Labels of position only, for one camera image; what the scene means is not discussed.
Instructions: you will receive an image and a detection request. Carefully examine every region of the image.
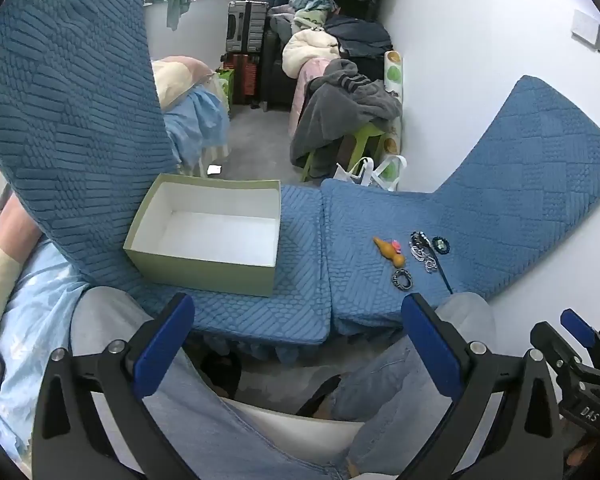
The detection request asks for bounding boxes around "silver chain bracelet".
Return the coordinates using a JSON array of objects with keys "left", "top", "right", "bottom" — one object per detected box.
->
[{"left": 410, "top": 242, "right": 440, "bottom": 276}]

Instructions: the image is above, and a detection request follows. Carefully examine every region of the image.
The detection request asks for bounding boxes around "orange gourd hair clip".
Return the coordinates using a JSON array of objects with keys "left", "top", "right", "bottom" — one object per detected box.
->
[{"left": 373, "top": 236, "right": 405, "bottom": 269}]

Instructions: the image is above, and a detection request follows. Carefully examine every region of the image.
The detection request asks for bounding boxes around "blue quilted right cushion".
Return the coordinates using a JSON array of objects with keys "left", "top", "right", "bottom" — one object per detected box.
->
[{"left": 321, "top": 76, "right": 600, "bottom": 336}]

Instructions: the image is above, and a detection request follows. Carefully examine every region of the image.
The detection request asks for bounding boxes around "blue quilted cushion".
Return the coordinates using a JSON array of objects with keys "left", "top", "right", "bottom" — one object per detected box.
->
[
  {"left": 321, "top": 76, "right": 600, "bottom": 336},
  {"left": 0, "top": 0, "right": 331, "bottom": 346}
]

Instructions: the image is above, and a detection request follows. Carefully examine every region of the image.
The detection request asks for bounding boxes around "white tote bag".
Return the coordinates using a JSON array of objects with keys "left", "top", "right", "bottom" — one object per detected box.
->
[{"left": 334, "top": 155, "right": 407, "bottom": 192}]

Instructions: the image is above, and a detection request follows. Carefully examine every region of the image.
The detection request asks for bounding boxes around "rolled dotted mat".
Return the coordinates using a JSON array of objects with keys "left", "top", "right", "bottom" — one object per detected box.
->
[{"left": 380, "top": 50, "right": 404, "bottom": 156}]

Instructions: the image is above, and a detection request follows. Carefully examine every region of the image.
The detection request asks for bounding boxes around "green cardboard box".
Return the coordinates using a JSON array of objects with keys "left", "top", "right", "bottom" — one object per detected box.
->
[{"left": 123, "top": 174, "right": 282, "bottom": 297}]

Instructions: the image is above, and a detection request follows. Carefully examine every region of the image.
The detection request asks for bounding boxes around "green plastic stool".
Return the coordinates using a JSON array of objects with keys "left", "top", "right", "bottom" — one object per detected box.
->
[{"left": 300, "top": 124, "right": 384, "bottom": 182}]

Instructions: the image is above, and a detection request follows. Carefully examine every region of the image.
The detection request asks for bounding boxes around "grey blanket on stool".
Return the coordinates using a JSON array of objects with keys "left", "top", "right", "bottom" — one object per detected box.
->
[{"left": 289, "top": 58, "right": 392, "bottom": 178}]

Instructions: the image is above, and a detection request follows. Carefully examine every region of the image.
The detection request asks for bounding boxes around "blue quilted left cushion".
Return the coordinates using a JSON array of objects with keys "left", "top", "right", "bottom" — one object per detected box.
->
[{"left": 0, "top": 0, "right": 331, "bottom": 346}]

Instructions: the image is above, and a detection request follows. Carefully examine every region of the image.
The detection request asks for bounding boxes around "light blue bedsheet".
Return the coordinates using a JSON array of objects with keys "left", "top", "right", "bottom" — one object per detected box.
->
[{"left": 163, "top": 84, "right": 230, "bottom": 172}]

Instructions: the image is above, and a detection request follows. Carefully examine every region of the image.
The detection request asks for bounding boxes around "dark navy clothing pile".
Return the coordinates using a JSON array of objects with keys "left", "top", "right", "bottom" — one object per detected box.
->
[{"left": 324, "top": 14, "right": 392, "bottom": 58}]

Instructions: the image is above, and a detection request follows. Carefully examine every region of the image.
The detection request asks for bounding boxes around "cream fluffy blanket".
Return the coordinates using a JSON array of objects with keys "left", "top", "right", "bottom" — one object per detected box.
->
[{"left": 282, "top": 29, "right": 340, "bottom": 79}]

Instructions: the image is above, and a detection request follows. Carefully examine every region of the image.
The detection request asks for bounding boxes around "red suitcase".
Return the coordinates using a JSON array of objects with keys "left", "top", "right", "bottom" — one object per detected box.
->
[{"left": 223, "top": 53, "right": 260, "bottom": 105}]

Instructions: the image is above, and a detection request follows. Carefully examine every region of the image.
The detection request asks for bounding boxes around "cream pink pillow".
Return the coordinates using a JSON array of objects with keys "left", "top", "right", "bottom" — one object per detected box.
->
[{"left": 151, "top": 55, "right": 214, "bottom": 110}]

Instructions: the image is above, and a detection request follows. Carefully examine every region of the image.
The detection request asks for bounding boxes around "green patterned shopping bag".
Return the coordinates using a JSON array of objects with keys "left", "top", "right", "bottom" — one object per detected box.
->
[{"left": 216, "top": 68, "right": 235, "bottom": 112}]

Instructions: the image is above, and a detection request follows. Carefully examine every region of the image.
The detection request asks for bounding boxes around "grey hard suitcase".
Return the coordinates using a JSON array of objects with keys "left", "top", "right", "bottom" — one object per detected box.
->
[{"left": 225, "top": 0, "right": 268, "bottom": 54}]

